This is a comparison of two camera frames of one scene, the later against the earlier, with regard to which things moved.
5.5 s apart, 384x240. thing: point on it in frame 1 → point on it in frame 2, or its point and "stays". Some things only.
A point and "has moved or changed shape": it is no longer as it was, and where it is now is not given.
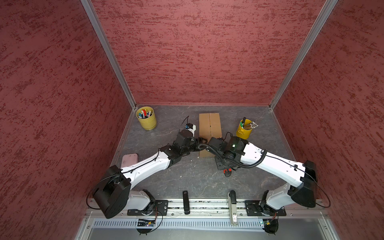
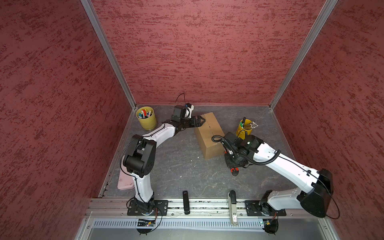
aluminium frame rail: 218,208 stays
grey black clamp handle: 232,196 stays
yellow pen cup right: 244,129 stays
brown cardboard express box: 209,126 has moved or changed shape
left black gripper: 199,143 → 193,124
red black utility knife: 227,172 → 235,172
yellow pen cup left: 145,115 stays
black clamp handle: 186,203 stays
